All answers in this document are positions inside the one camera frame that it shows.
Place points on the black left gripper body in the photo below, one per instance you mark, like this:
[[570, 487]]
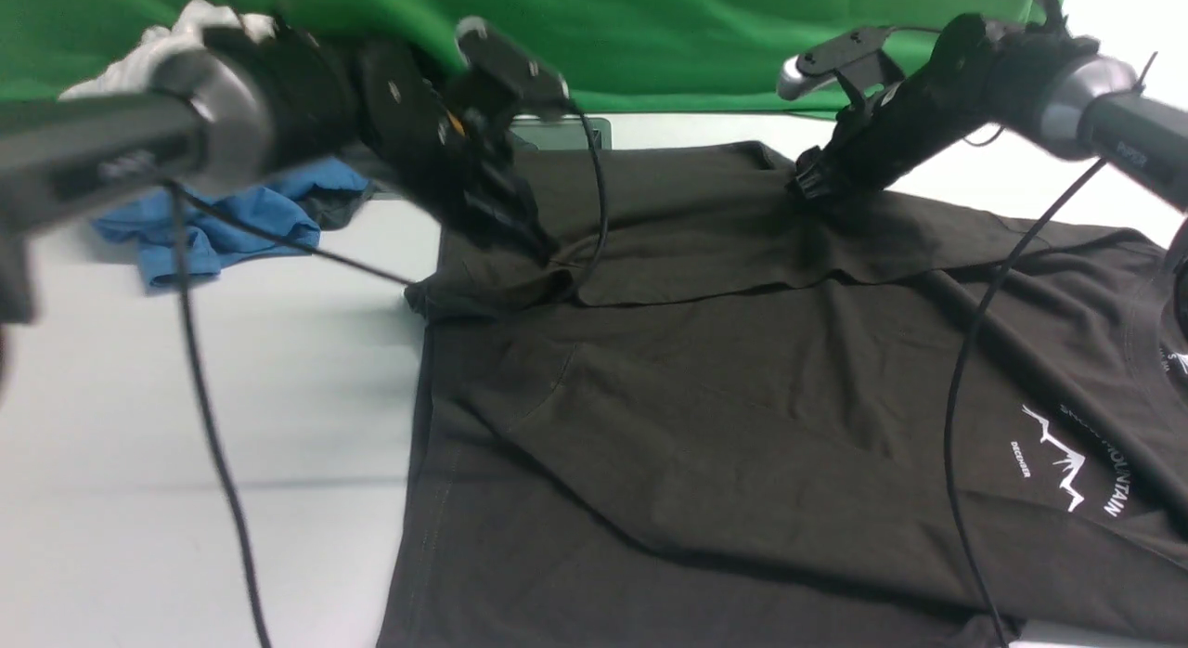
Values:
[[429, 155]]

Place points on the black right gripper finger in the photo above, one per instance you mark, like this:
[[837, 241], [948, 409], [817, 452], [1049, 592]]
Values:
[[814, 177]]

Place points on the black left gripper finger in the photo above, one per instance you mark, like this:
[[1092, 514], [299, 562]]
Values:
[[497, 225]]

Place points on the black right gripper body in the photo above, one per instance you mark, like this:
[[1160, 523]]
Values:
[[879, 139]]

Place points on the dark gray long-sleeved shirt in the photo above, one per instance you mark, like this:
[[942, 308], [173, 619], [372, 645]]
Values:
[[732, 435]]

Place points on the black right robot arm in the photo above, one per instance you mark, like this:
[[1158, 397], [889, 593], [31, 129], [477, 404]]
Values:
[[1034, 79]]

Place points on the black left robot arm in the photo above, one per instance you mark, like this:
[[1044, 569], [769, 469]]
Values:
[[234, 113]]

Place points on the dark gray crumpled garment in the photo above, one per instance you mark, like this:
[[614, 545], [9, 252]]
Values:
[[332, 209]]

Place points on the green backdrop cloth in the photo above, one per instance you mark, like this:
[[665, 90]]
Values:
[[617, 55]]

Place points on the blue crumpled garment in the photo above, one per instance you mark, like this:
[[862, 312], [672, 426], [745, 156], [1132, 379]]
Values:
[[212, 244]]

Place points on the white crumpled garment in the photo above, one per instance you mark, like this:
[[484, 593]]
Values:
[[158, 43]]

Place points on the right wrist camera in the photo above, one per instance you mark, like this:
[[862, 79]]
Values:
[[854, 60]]

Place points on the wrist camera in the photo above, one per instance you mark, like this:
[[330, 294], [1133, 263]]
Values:
[[534, 87], [854, 60]]

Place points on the gray table cable hatch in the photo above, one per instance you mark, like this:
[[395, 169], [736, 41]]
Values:
[[566, 134]]

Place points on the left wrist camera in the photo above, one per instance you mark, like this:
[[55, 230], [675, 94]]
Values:
[[534, 87]]

